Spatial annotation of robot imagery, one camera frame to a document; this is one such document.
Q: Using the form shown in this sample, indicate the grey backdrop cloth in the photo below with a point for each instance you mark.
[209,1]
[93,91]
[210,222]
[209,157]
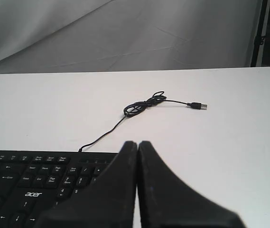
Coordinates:
[54,36]

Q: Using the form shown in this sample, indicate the black stand pole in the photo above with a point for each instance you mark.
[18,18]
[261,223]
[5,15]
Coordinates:
[260,34]

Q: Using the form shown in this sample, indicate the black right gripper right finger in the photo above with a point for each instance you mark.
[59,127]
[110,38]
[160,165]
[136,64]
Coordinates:
[167,202]

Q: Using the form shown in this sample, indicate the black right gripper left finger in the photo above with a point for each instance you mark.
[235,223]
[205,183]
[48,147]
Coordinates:
[107,203]

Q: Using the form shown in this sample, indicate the black acer keyboard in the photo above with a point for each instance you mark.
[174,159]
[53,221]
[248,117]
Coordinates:
[32,182]

